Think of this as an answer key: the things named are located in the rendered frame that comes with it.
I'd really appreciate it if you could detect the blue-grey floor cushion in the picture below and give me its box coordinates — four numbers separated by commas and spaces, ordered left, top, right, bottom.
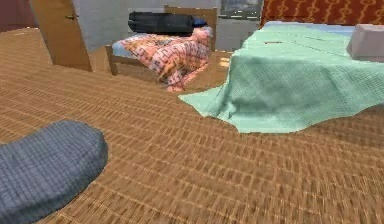
0, 119, 110, 224

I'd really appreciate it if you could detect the blue pillow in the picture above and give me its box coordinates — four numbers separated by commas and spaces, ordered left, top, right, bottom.
192, 16, 208, 28

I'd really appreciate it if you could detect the brown wooden room door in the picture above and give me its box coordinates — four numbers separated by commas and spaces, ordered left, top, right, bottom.
28, 0, 94, 73

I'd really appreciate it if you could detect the wooden bed with patterned quilt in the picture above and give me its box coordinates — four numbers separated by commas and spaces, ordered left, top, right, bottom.
105, 4, 219, 93

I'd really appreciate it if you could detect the bed with green blanket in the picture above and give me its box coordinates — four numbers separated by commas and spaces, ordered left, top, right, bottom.
178, 20, 384, 135

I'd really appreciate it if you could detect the red patterned headboard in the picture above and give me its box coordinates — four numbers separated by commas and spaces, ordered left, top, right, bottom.
259, 0, 384, 28

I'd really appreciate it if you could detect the pale grey pillow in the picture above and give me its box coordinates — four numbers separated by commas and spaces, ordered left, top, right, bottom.
346, 23, 384, 64

